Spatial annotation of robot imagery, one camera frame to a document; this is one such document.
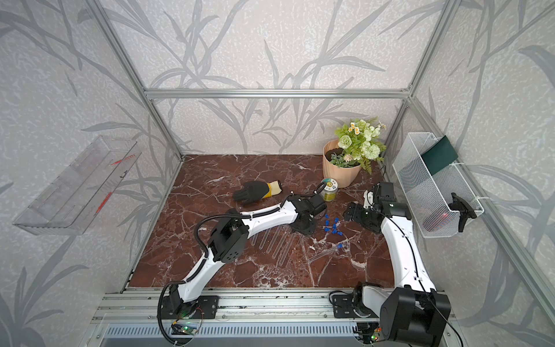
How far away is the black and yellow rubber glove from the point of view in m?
1.04

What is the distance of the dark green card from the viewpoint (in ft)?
2.31

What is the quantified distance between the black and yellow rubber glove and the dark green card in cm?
64
